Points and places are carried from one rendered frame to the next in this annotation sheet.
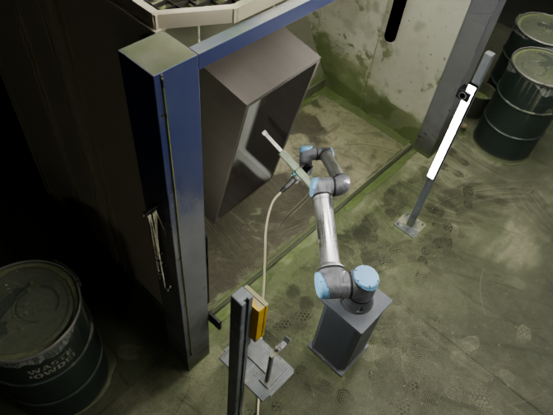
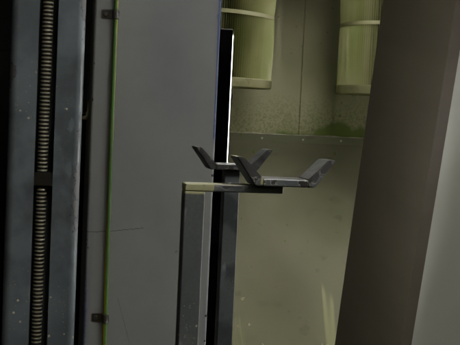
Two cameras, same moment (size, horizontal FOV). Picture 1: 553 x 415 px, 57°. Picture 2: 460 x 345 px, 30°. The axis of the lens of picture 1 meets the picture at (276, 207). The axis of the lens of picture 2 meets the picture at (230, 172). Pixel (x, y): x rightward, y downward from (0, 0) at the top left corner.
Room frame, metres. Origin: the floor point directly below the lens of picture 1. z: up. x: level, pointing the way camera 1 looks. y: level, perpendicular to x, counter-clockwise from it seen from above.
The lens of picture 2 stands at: (0.46, -0.52, 1.14)
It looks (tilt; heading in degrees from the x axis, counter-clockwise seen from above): 3 degrees down; 41
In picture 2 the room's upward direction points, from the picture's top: 3 degrees clockwise
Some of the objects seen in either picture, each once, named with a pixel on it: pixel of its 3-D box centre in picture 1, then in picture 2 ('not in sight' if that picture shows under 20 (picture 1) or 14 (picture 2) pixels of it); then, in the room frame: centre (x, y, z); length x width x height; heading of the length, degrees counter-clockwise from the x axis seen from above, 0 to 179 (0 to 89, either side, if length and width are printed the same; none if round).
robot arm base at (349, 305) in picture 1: (359, 296); not in sight; (1.55, -0.54, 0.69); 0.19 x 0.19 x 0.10
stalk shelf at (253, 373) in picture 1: (256, 363); not in sight; (1.03, 0.00, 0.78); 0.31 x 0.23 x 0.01; 52
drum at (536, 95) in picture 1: (522, 107); not in sight; (3.89, -2.09, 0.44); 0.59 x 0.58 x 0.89; 157
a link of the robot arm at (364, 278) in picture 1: (362, 283); not in sight; (1.55, -0.53, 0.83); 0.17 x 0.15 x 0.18; 101
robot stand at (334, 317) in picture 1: (346, 324); not in sight; (1.55, -0.54, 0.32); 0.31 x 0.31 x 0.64; 52
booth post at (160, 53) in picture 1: (179, 255); (148, 116); (1.37, 0.44, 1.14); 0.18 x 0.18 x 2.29; 52
